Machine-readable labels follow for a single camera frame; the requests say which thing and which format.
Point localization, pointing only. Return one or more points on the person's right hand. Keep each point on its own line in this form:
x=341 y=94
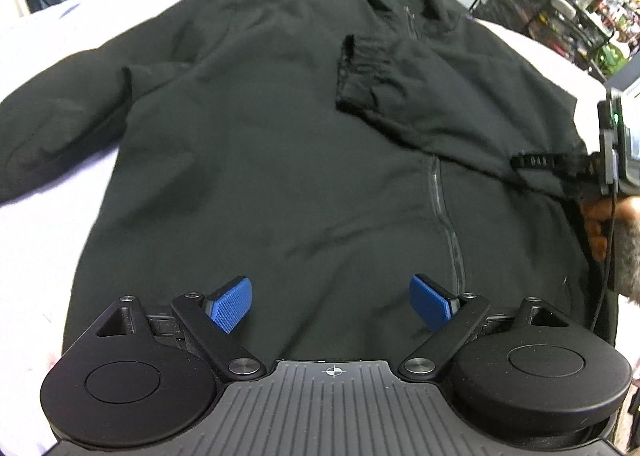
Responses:
x=597 y=213

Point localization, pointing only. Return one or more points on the black wire storage rack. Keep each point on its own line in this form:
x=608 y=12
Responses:
x=560 y=25

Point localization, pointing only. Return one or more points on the black zip jacket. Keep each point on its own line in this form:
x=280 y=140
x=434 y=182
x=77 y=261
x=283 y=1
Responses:
x=300 y=160

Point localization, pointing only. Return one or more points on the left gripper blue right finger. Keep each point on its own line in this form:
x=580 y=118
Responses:
x=429 y=302

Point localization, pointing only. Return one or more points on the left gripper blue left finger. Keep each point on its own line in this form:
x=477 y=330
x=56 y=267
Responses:
x=228 y=305

